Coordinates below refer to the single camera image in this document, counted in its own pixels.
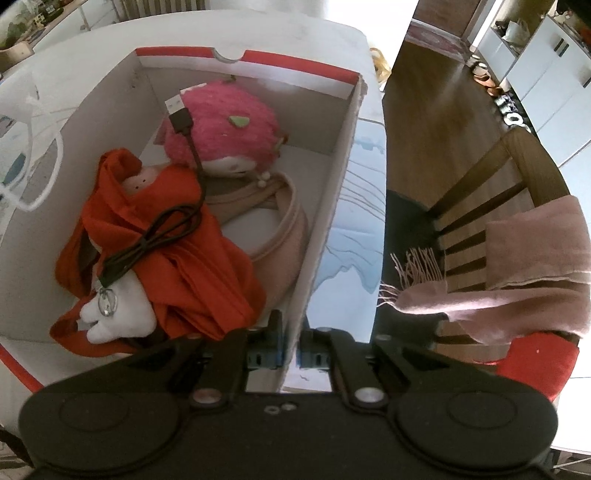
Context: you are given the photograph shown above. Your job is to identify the black doormat white letters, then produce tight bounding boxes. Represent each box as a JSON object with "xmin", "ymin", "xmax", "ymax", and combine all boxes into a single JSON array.
[{"xmin": 492, "ymin": 90, "xmax": 539, "ymax": 134}]

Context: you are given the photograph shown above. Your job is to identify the red cushion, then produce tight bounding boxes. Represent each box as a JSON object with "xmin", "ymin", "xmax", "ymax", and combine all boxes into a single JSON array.
[{"xmin": 496, "ymin": 332, "xmax": 580, "ymax": 402}]

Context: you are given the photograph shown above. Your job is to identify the white cardboard box red trim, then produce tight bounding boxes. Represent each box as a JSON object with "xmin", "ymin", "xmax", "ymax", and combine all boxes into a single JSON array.
[{"xmin": 0, "ymin": 46, "xmax": 368, "ymax": 407}]

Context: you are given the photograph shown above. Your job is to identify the wooden door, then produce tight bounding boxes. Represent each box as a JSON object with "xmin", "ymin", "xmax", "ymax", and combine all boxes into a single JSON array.
[{"xmin": 412, "ymin": 0, "xmax": 485, "ymax": 42}]

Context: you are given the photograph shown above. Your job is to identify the blue printed table mat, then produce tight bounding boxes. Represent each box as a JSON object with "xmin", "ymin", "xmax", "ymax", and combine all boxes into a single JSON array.
[{"xmin": 281, "ymin": 115, "xmax": 386, "ymax": 393}]

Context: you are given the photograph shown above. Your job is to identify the red patterned rug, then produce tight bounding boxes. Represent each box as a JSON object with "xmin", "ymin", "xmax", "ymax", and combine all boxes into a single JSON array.
[{"xmin": 405, "ymin": 21, "xmax": 472, "ymax": 61}]

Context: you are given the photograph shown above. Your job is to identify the yellow patterned bag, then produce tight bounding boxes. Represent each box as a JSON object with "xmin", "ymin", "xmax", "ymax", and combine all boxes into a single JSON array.
[{"xmin": 369, "ymin": 46, "xmax": 392, "ymax": 84}]

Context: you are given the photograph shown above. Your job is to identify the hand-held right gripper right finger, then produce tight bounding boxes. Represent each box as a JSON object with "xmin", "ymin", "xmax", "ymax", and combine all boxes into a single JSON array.
[{"xmin": 295, "ymin": 323, "xmax": 467, "ymax": 412}]

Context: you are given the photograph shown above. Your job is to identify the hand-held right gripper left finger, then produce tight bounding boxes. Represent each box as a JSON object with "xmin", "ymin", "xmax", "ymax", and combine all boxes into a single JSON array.
[{"xmin": 121, "ymin": 308, "xmax": 285, "ymax": 412}]

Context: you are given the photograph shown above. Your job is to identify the red cloth doll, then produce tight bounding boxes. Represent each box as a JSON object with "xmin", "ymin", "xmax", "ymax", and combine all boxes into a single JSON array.
[{"xmin": 50, "ymin": 148, "xmax": 269, "ymax": 358}]

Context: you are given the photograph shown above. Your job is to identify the white tooth plush keychain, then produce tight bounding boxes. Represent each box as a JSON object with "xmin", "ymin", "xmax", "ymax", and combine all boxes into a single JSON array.
[{"xmin": 76, "ymin": 272, "xmax": 155, "ymax": 344}]

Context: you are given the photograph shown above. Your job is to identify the group of colourful figurines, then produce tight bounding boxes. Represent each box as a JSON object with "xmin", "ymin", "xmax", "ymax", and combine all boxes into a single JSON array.
[{"xmin": 0, "ymin": 0, "xmax": 88, "ymax": 47}]

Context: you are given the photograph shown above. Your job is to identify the black usb cable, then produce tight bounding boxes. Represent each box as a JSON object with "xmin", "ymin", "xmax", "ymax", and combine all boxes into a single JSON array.
[{"xmin": 100, "ymin": 95, "xmax": 208, "ymax": 289}]

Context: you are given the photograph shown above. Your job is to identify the wooden tissue box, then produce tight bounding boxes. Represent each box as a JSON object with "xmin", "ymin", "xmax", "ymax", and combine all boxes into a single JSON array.
[{"xmin": 0, "ymin": 44, "xmax": 35, "ymax": 70}]

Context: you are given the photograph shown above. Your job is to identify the plush doll with pink hat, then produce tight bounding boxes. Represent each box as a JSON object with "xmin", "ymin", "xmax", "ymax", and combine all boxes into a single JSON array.
[{"xmin": 157, "ymin": 76, "xmax": 309, "ymax": 296}]

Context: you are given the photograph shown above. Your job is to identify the white sideboard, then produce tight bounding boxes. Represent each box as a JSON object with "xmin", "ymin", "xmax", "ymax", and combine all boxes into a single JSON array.
[{"xmin": 32, "ymin": 0, "xmax": 125, "ymax": 51}]

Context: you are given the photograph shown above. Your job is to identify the white cabinet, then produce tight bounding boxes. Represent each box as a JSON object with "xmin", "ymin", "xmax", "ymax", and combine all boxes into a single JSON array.
[{"xmin": 478, "ymin": 14, "xmax": 591, "ymax": 167}]

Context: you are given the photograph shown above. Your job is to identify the pale bag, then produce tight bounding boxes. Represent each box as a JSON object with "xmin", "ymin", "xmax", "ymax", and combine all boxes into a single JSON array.
[{"xmin": 502, "ymin": 19, "xmax": 527, "ymax": 47}]

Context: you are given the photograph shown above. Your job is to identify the white cord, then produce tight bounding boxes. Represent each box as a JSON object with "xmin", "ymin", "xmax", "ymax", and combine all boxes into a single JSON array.
[{"xmin": 0, "ymin": 80, "xmax": 65, "ymax": 213}]

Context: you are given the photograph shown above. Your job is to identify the pink fringed scarf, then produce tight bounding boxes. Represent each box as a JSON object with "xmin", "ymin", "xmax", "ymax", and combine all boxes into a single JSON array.
[{"xmin": 378, "ymin": 194, "xmax": 591, "ymax": 347}]

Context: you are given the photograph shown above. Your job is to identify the black seat cushion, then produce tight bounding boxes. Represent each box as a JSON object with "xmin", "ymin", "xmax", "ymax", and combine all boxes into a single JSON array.
[{"xmin": 381, "ymin": 189, "xmax": 444, "ymax": 296}]

